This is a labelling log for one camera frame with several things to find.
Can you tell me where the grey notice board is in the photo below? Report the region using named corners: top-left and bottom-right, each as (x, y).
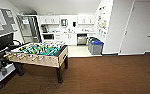
top-left (0, 7), bottom-right (19, 37)

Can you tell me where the built-in microwave oven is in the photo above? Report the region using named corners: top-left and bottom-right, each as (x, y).
top-left (42, 33), bottom-right (55, 41)

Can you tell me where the white door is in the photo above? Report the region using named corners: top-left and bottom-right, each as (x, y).
top-left (118, 0), bottom-right (150, 55)

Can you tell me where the stainless steel refrigerator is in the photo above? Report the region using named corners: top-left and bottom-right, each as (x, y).
top-left (16, 14), bottom-right (42, 44)

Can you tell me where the white sink base cabinet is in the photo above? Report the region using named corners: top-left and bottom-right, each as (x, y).
top-left (60, 33), bottom-right (78, 46)

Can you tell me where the wall poster board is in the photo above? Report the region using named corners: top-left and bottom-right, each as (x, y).
top-left (96, 5), bottom-right (109, 38)

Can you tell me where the foosball gaming table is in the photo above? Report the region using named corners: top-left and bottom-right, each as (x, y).
top-left (4, 40), bottom-right (70, 84)

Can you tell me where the black equipment cart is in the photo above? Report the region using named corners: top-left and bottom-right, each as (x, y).
top-left (0, 46), bottom-right (20, 92)

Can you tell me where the black coffee machine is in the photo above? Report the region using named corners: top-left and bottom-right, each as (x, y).
top-left (40, 24), bottom-right (49, 34)

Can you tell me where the black computer monitor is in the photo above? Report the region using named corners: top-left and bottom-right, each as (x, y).
top-left (0, 32), bottom-right (15, 50)

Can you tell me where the grey bin blue lid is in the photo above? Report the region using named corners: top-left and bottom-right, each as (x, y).
top-left (89, 40), bottom-right (105, 56)

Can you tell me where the white drawer stack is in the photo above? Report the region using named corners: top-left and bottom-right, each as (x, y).
top-left (53, 32), bottom-right (62, 42)

